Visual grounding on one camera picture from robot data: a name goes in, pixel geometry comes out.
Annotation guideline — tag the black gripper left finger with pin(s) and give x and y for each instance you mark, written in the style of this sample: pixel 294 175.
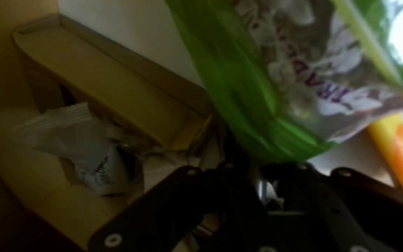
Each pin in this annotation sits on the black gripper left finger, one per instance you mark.
pixel 171 210

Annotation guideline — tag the green snack bag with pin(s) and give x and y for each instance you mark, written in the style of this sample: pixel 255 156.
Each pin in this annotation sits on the green snack bag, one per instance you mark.
pixel 296 77

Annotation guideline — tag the wooden drawer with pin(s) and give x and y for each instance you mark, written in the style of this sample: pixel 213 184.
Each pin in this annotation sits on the wooden drawer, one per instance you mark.
pixel 157 105

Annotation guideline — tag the orange yellow peeler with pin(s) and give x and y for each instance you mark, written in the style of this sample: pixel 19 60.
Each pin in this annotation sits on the orange yellow peeler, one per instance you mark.
pixel 388 137

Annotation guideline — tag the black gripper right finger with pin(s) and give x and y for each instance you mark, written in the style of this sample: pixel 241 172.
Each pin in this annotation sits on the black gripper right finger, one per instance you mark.
pixel 346 208

